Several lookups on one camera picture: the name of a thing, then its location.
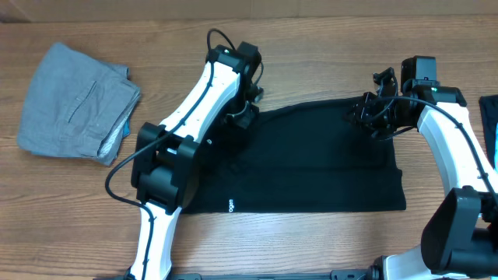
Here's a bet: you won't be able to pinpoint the black t-shirt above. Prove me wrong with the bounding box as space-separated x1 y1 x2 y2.
186 98 406 214

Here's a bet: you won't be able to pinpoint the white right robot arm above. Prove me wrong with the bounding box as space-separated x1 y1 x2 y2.
345 56 497 279

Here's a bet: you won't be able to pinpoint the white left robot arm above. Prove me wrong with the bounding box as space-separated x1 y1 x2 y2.
126 42 262 279

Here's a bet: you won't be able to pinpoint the dark garment at right edge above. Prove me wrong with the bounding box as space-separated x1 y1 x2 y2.
479 95 497 162

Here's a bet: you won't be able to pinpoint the light blue item right edge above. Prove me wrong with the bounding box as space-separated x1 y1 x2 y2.
493 130 498 172

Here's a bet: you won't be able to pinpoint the blue garment under shorts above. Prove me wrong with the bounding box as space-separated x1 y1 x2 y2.
122 120 131 138

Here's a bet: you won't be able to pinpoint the folded grey shorts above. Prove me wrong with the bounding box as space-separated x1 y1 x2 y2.
17 43 141 166

